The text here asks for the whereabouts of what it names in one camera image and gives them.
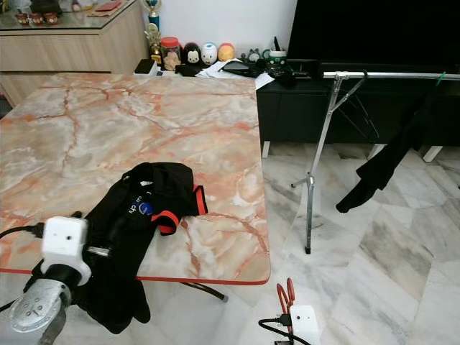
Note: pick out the black garment with red trim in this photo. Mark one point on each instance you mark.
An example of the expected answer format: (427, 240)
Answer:
(144, 215)

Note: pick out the red plastic hanger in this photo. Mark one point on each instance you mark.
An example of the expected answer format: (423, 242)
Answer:
(286, 298)

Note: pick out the light wooden cabinet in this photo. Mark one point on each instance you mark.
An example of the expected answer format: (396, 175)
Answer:
(72, 54)

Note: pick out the gold trophy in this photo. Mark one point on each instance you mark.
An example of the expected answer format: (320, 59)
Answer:
(153, 36)

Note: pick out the white papers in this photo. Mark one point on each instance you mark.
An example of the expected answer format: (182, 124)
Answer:
(214, 71)

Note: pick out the white round toy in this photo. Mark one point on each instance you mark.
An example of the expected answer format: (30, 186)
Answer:
(209, 52)

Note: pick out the orange round toy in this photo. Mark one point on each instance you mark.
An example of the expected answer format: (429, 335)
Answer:
(226, 51)

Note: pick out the black tablet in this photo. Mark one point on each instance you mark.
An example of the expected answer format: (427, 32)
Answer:
(241, 67)

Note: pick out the white green mug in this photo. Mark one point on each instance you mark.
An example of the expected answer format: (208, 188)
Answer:
(274, 63)

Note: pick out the black TV console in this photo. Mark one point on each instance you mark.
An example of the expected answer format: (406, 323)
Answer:
(295, 108)

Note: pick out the silver metal clothes rack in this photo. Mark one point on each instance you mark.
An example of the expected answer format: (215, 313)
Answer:
(323, 129)

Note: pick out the plain black garment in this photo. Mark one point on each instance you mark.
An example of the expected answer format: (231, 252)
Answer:
(395, 158)

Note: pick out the black television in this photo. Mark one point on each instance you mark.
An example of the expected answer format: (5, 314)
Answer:
(374, 29)

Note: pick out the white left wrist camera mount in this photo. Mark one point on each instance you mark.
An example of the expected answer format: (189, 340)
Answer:
(65, 241)

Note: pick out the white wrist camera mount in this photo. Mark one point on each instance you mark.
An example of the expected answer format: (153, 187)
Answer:
(65, 241)
(303, 323)

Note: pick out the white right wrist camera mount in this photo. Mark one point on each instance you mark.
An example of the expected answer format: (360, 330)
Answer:
(303, 323)

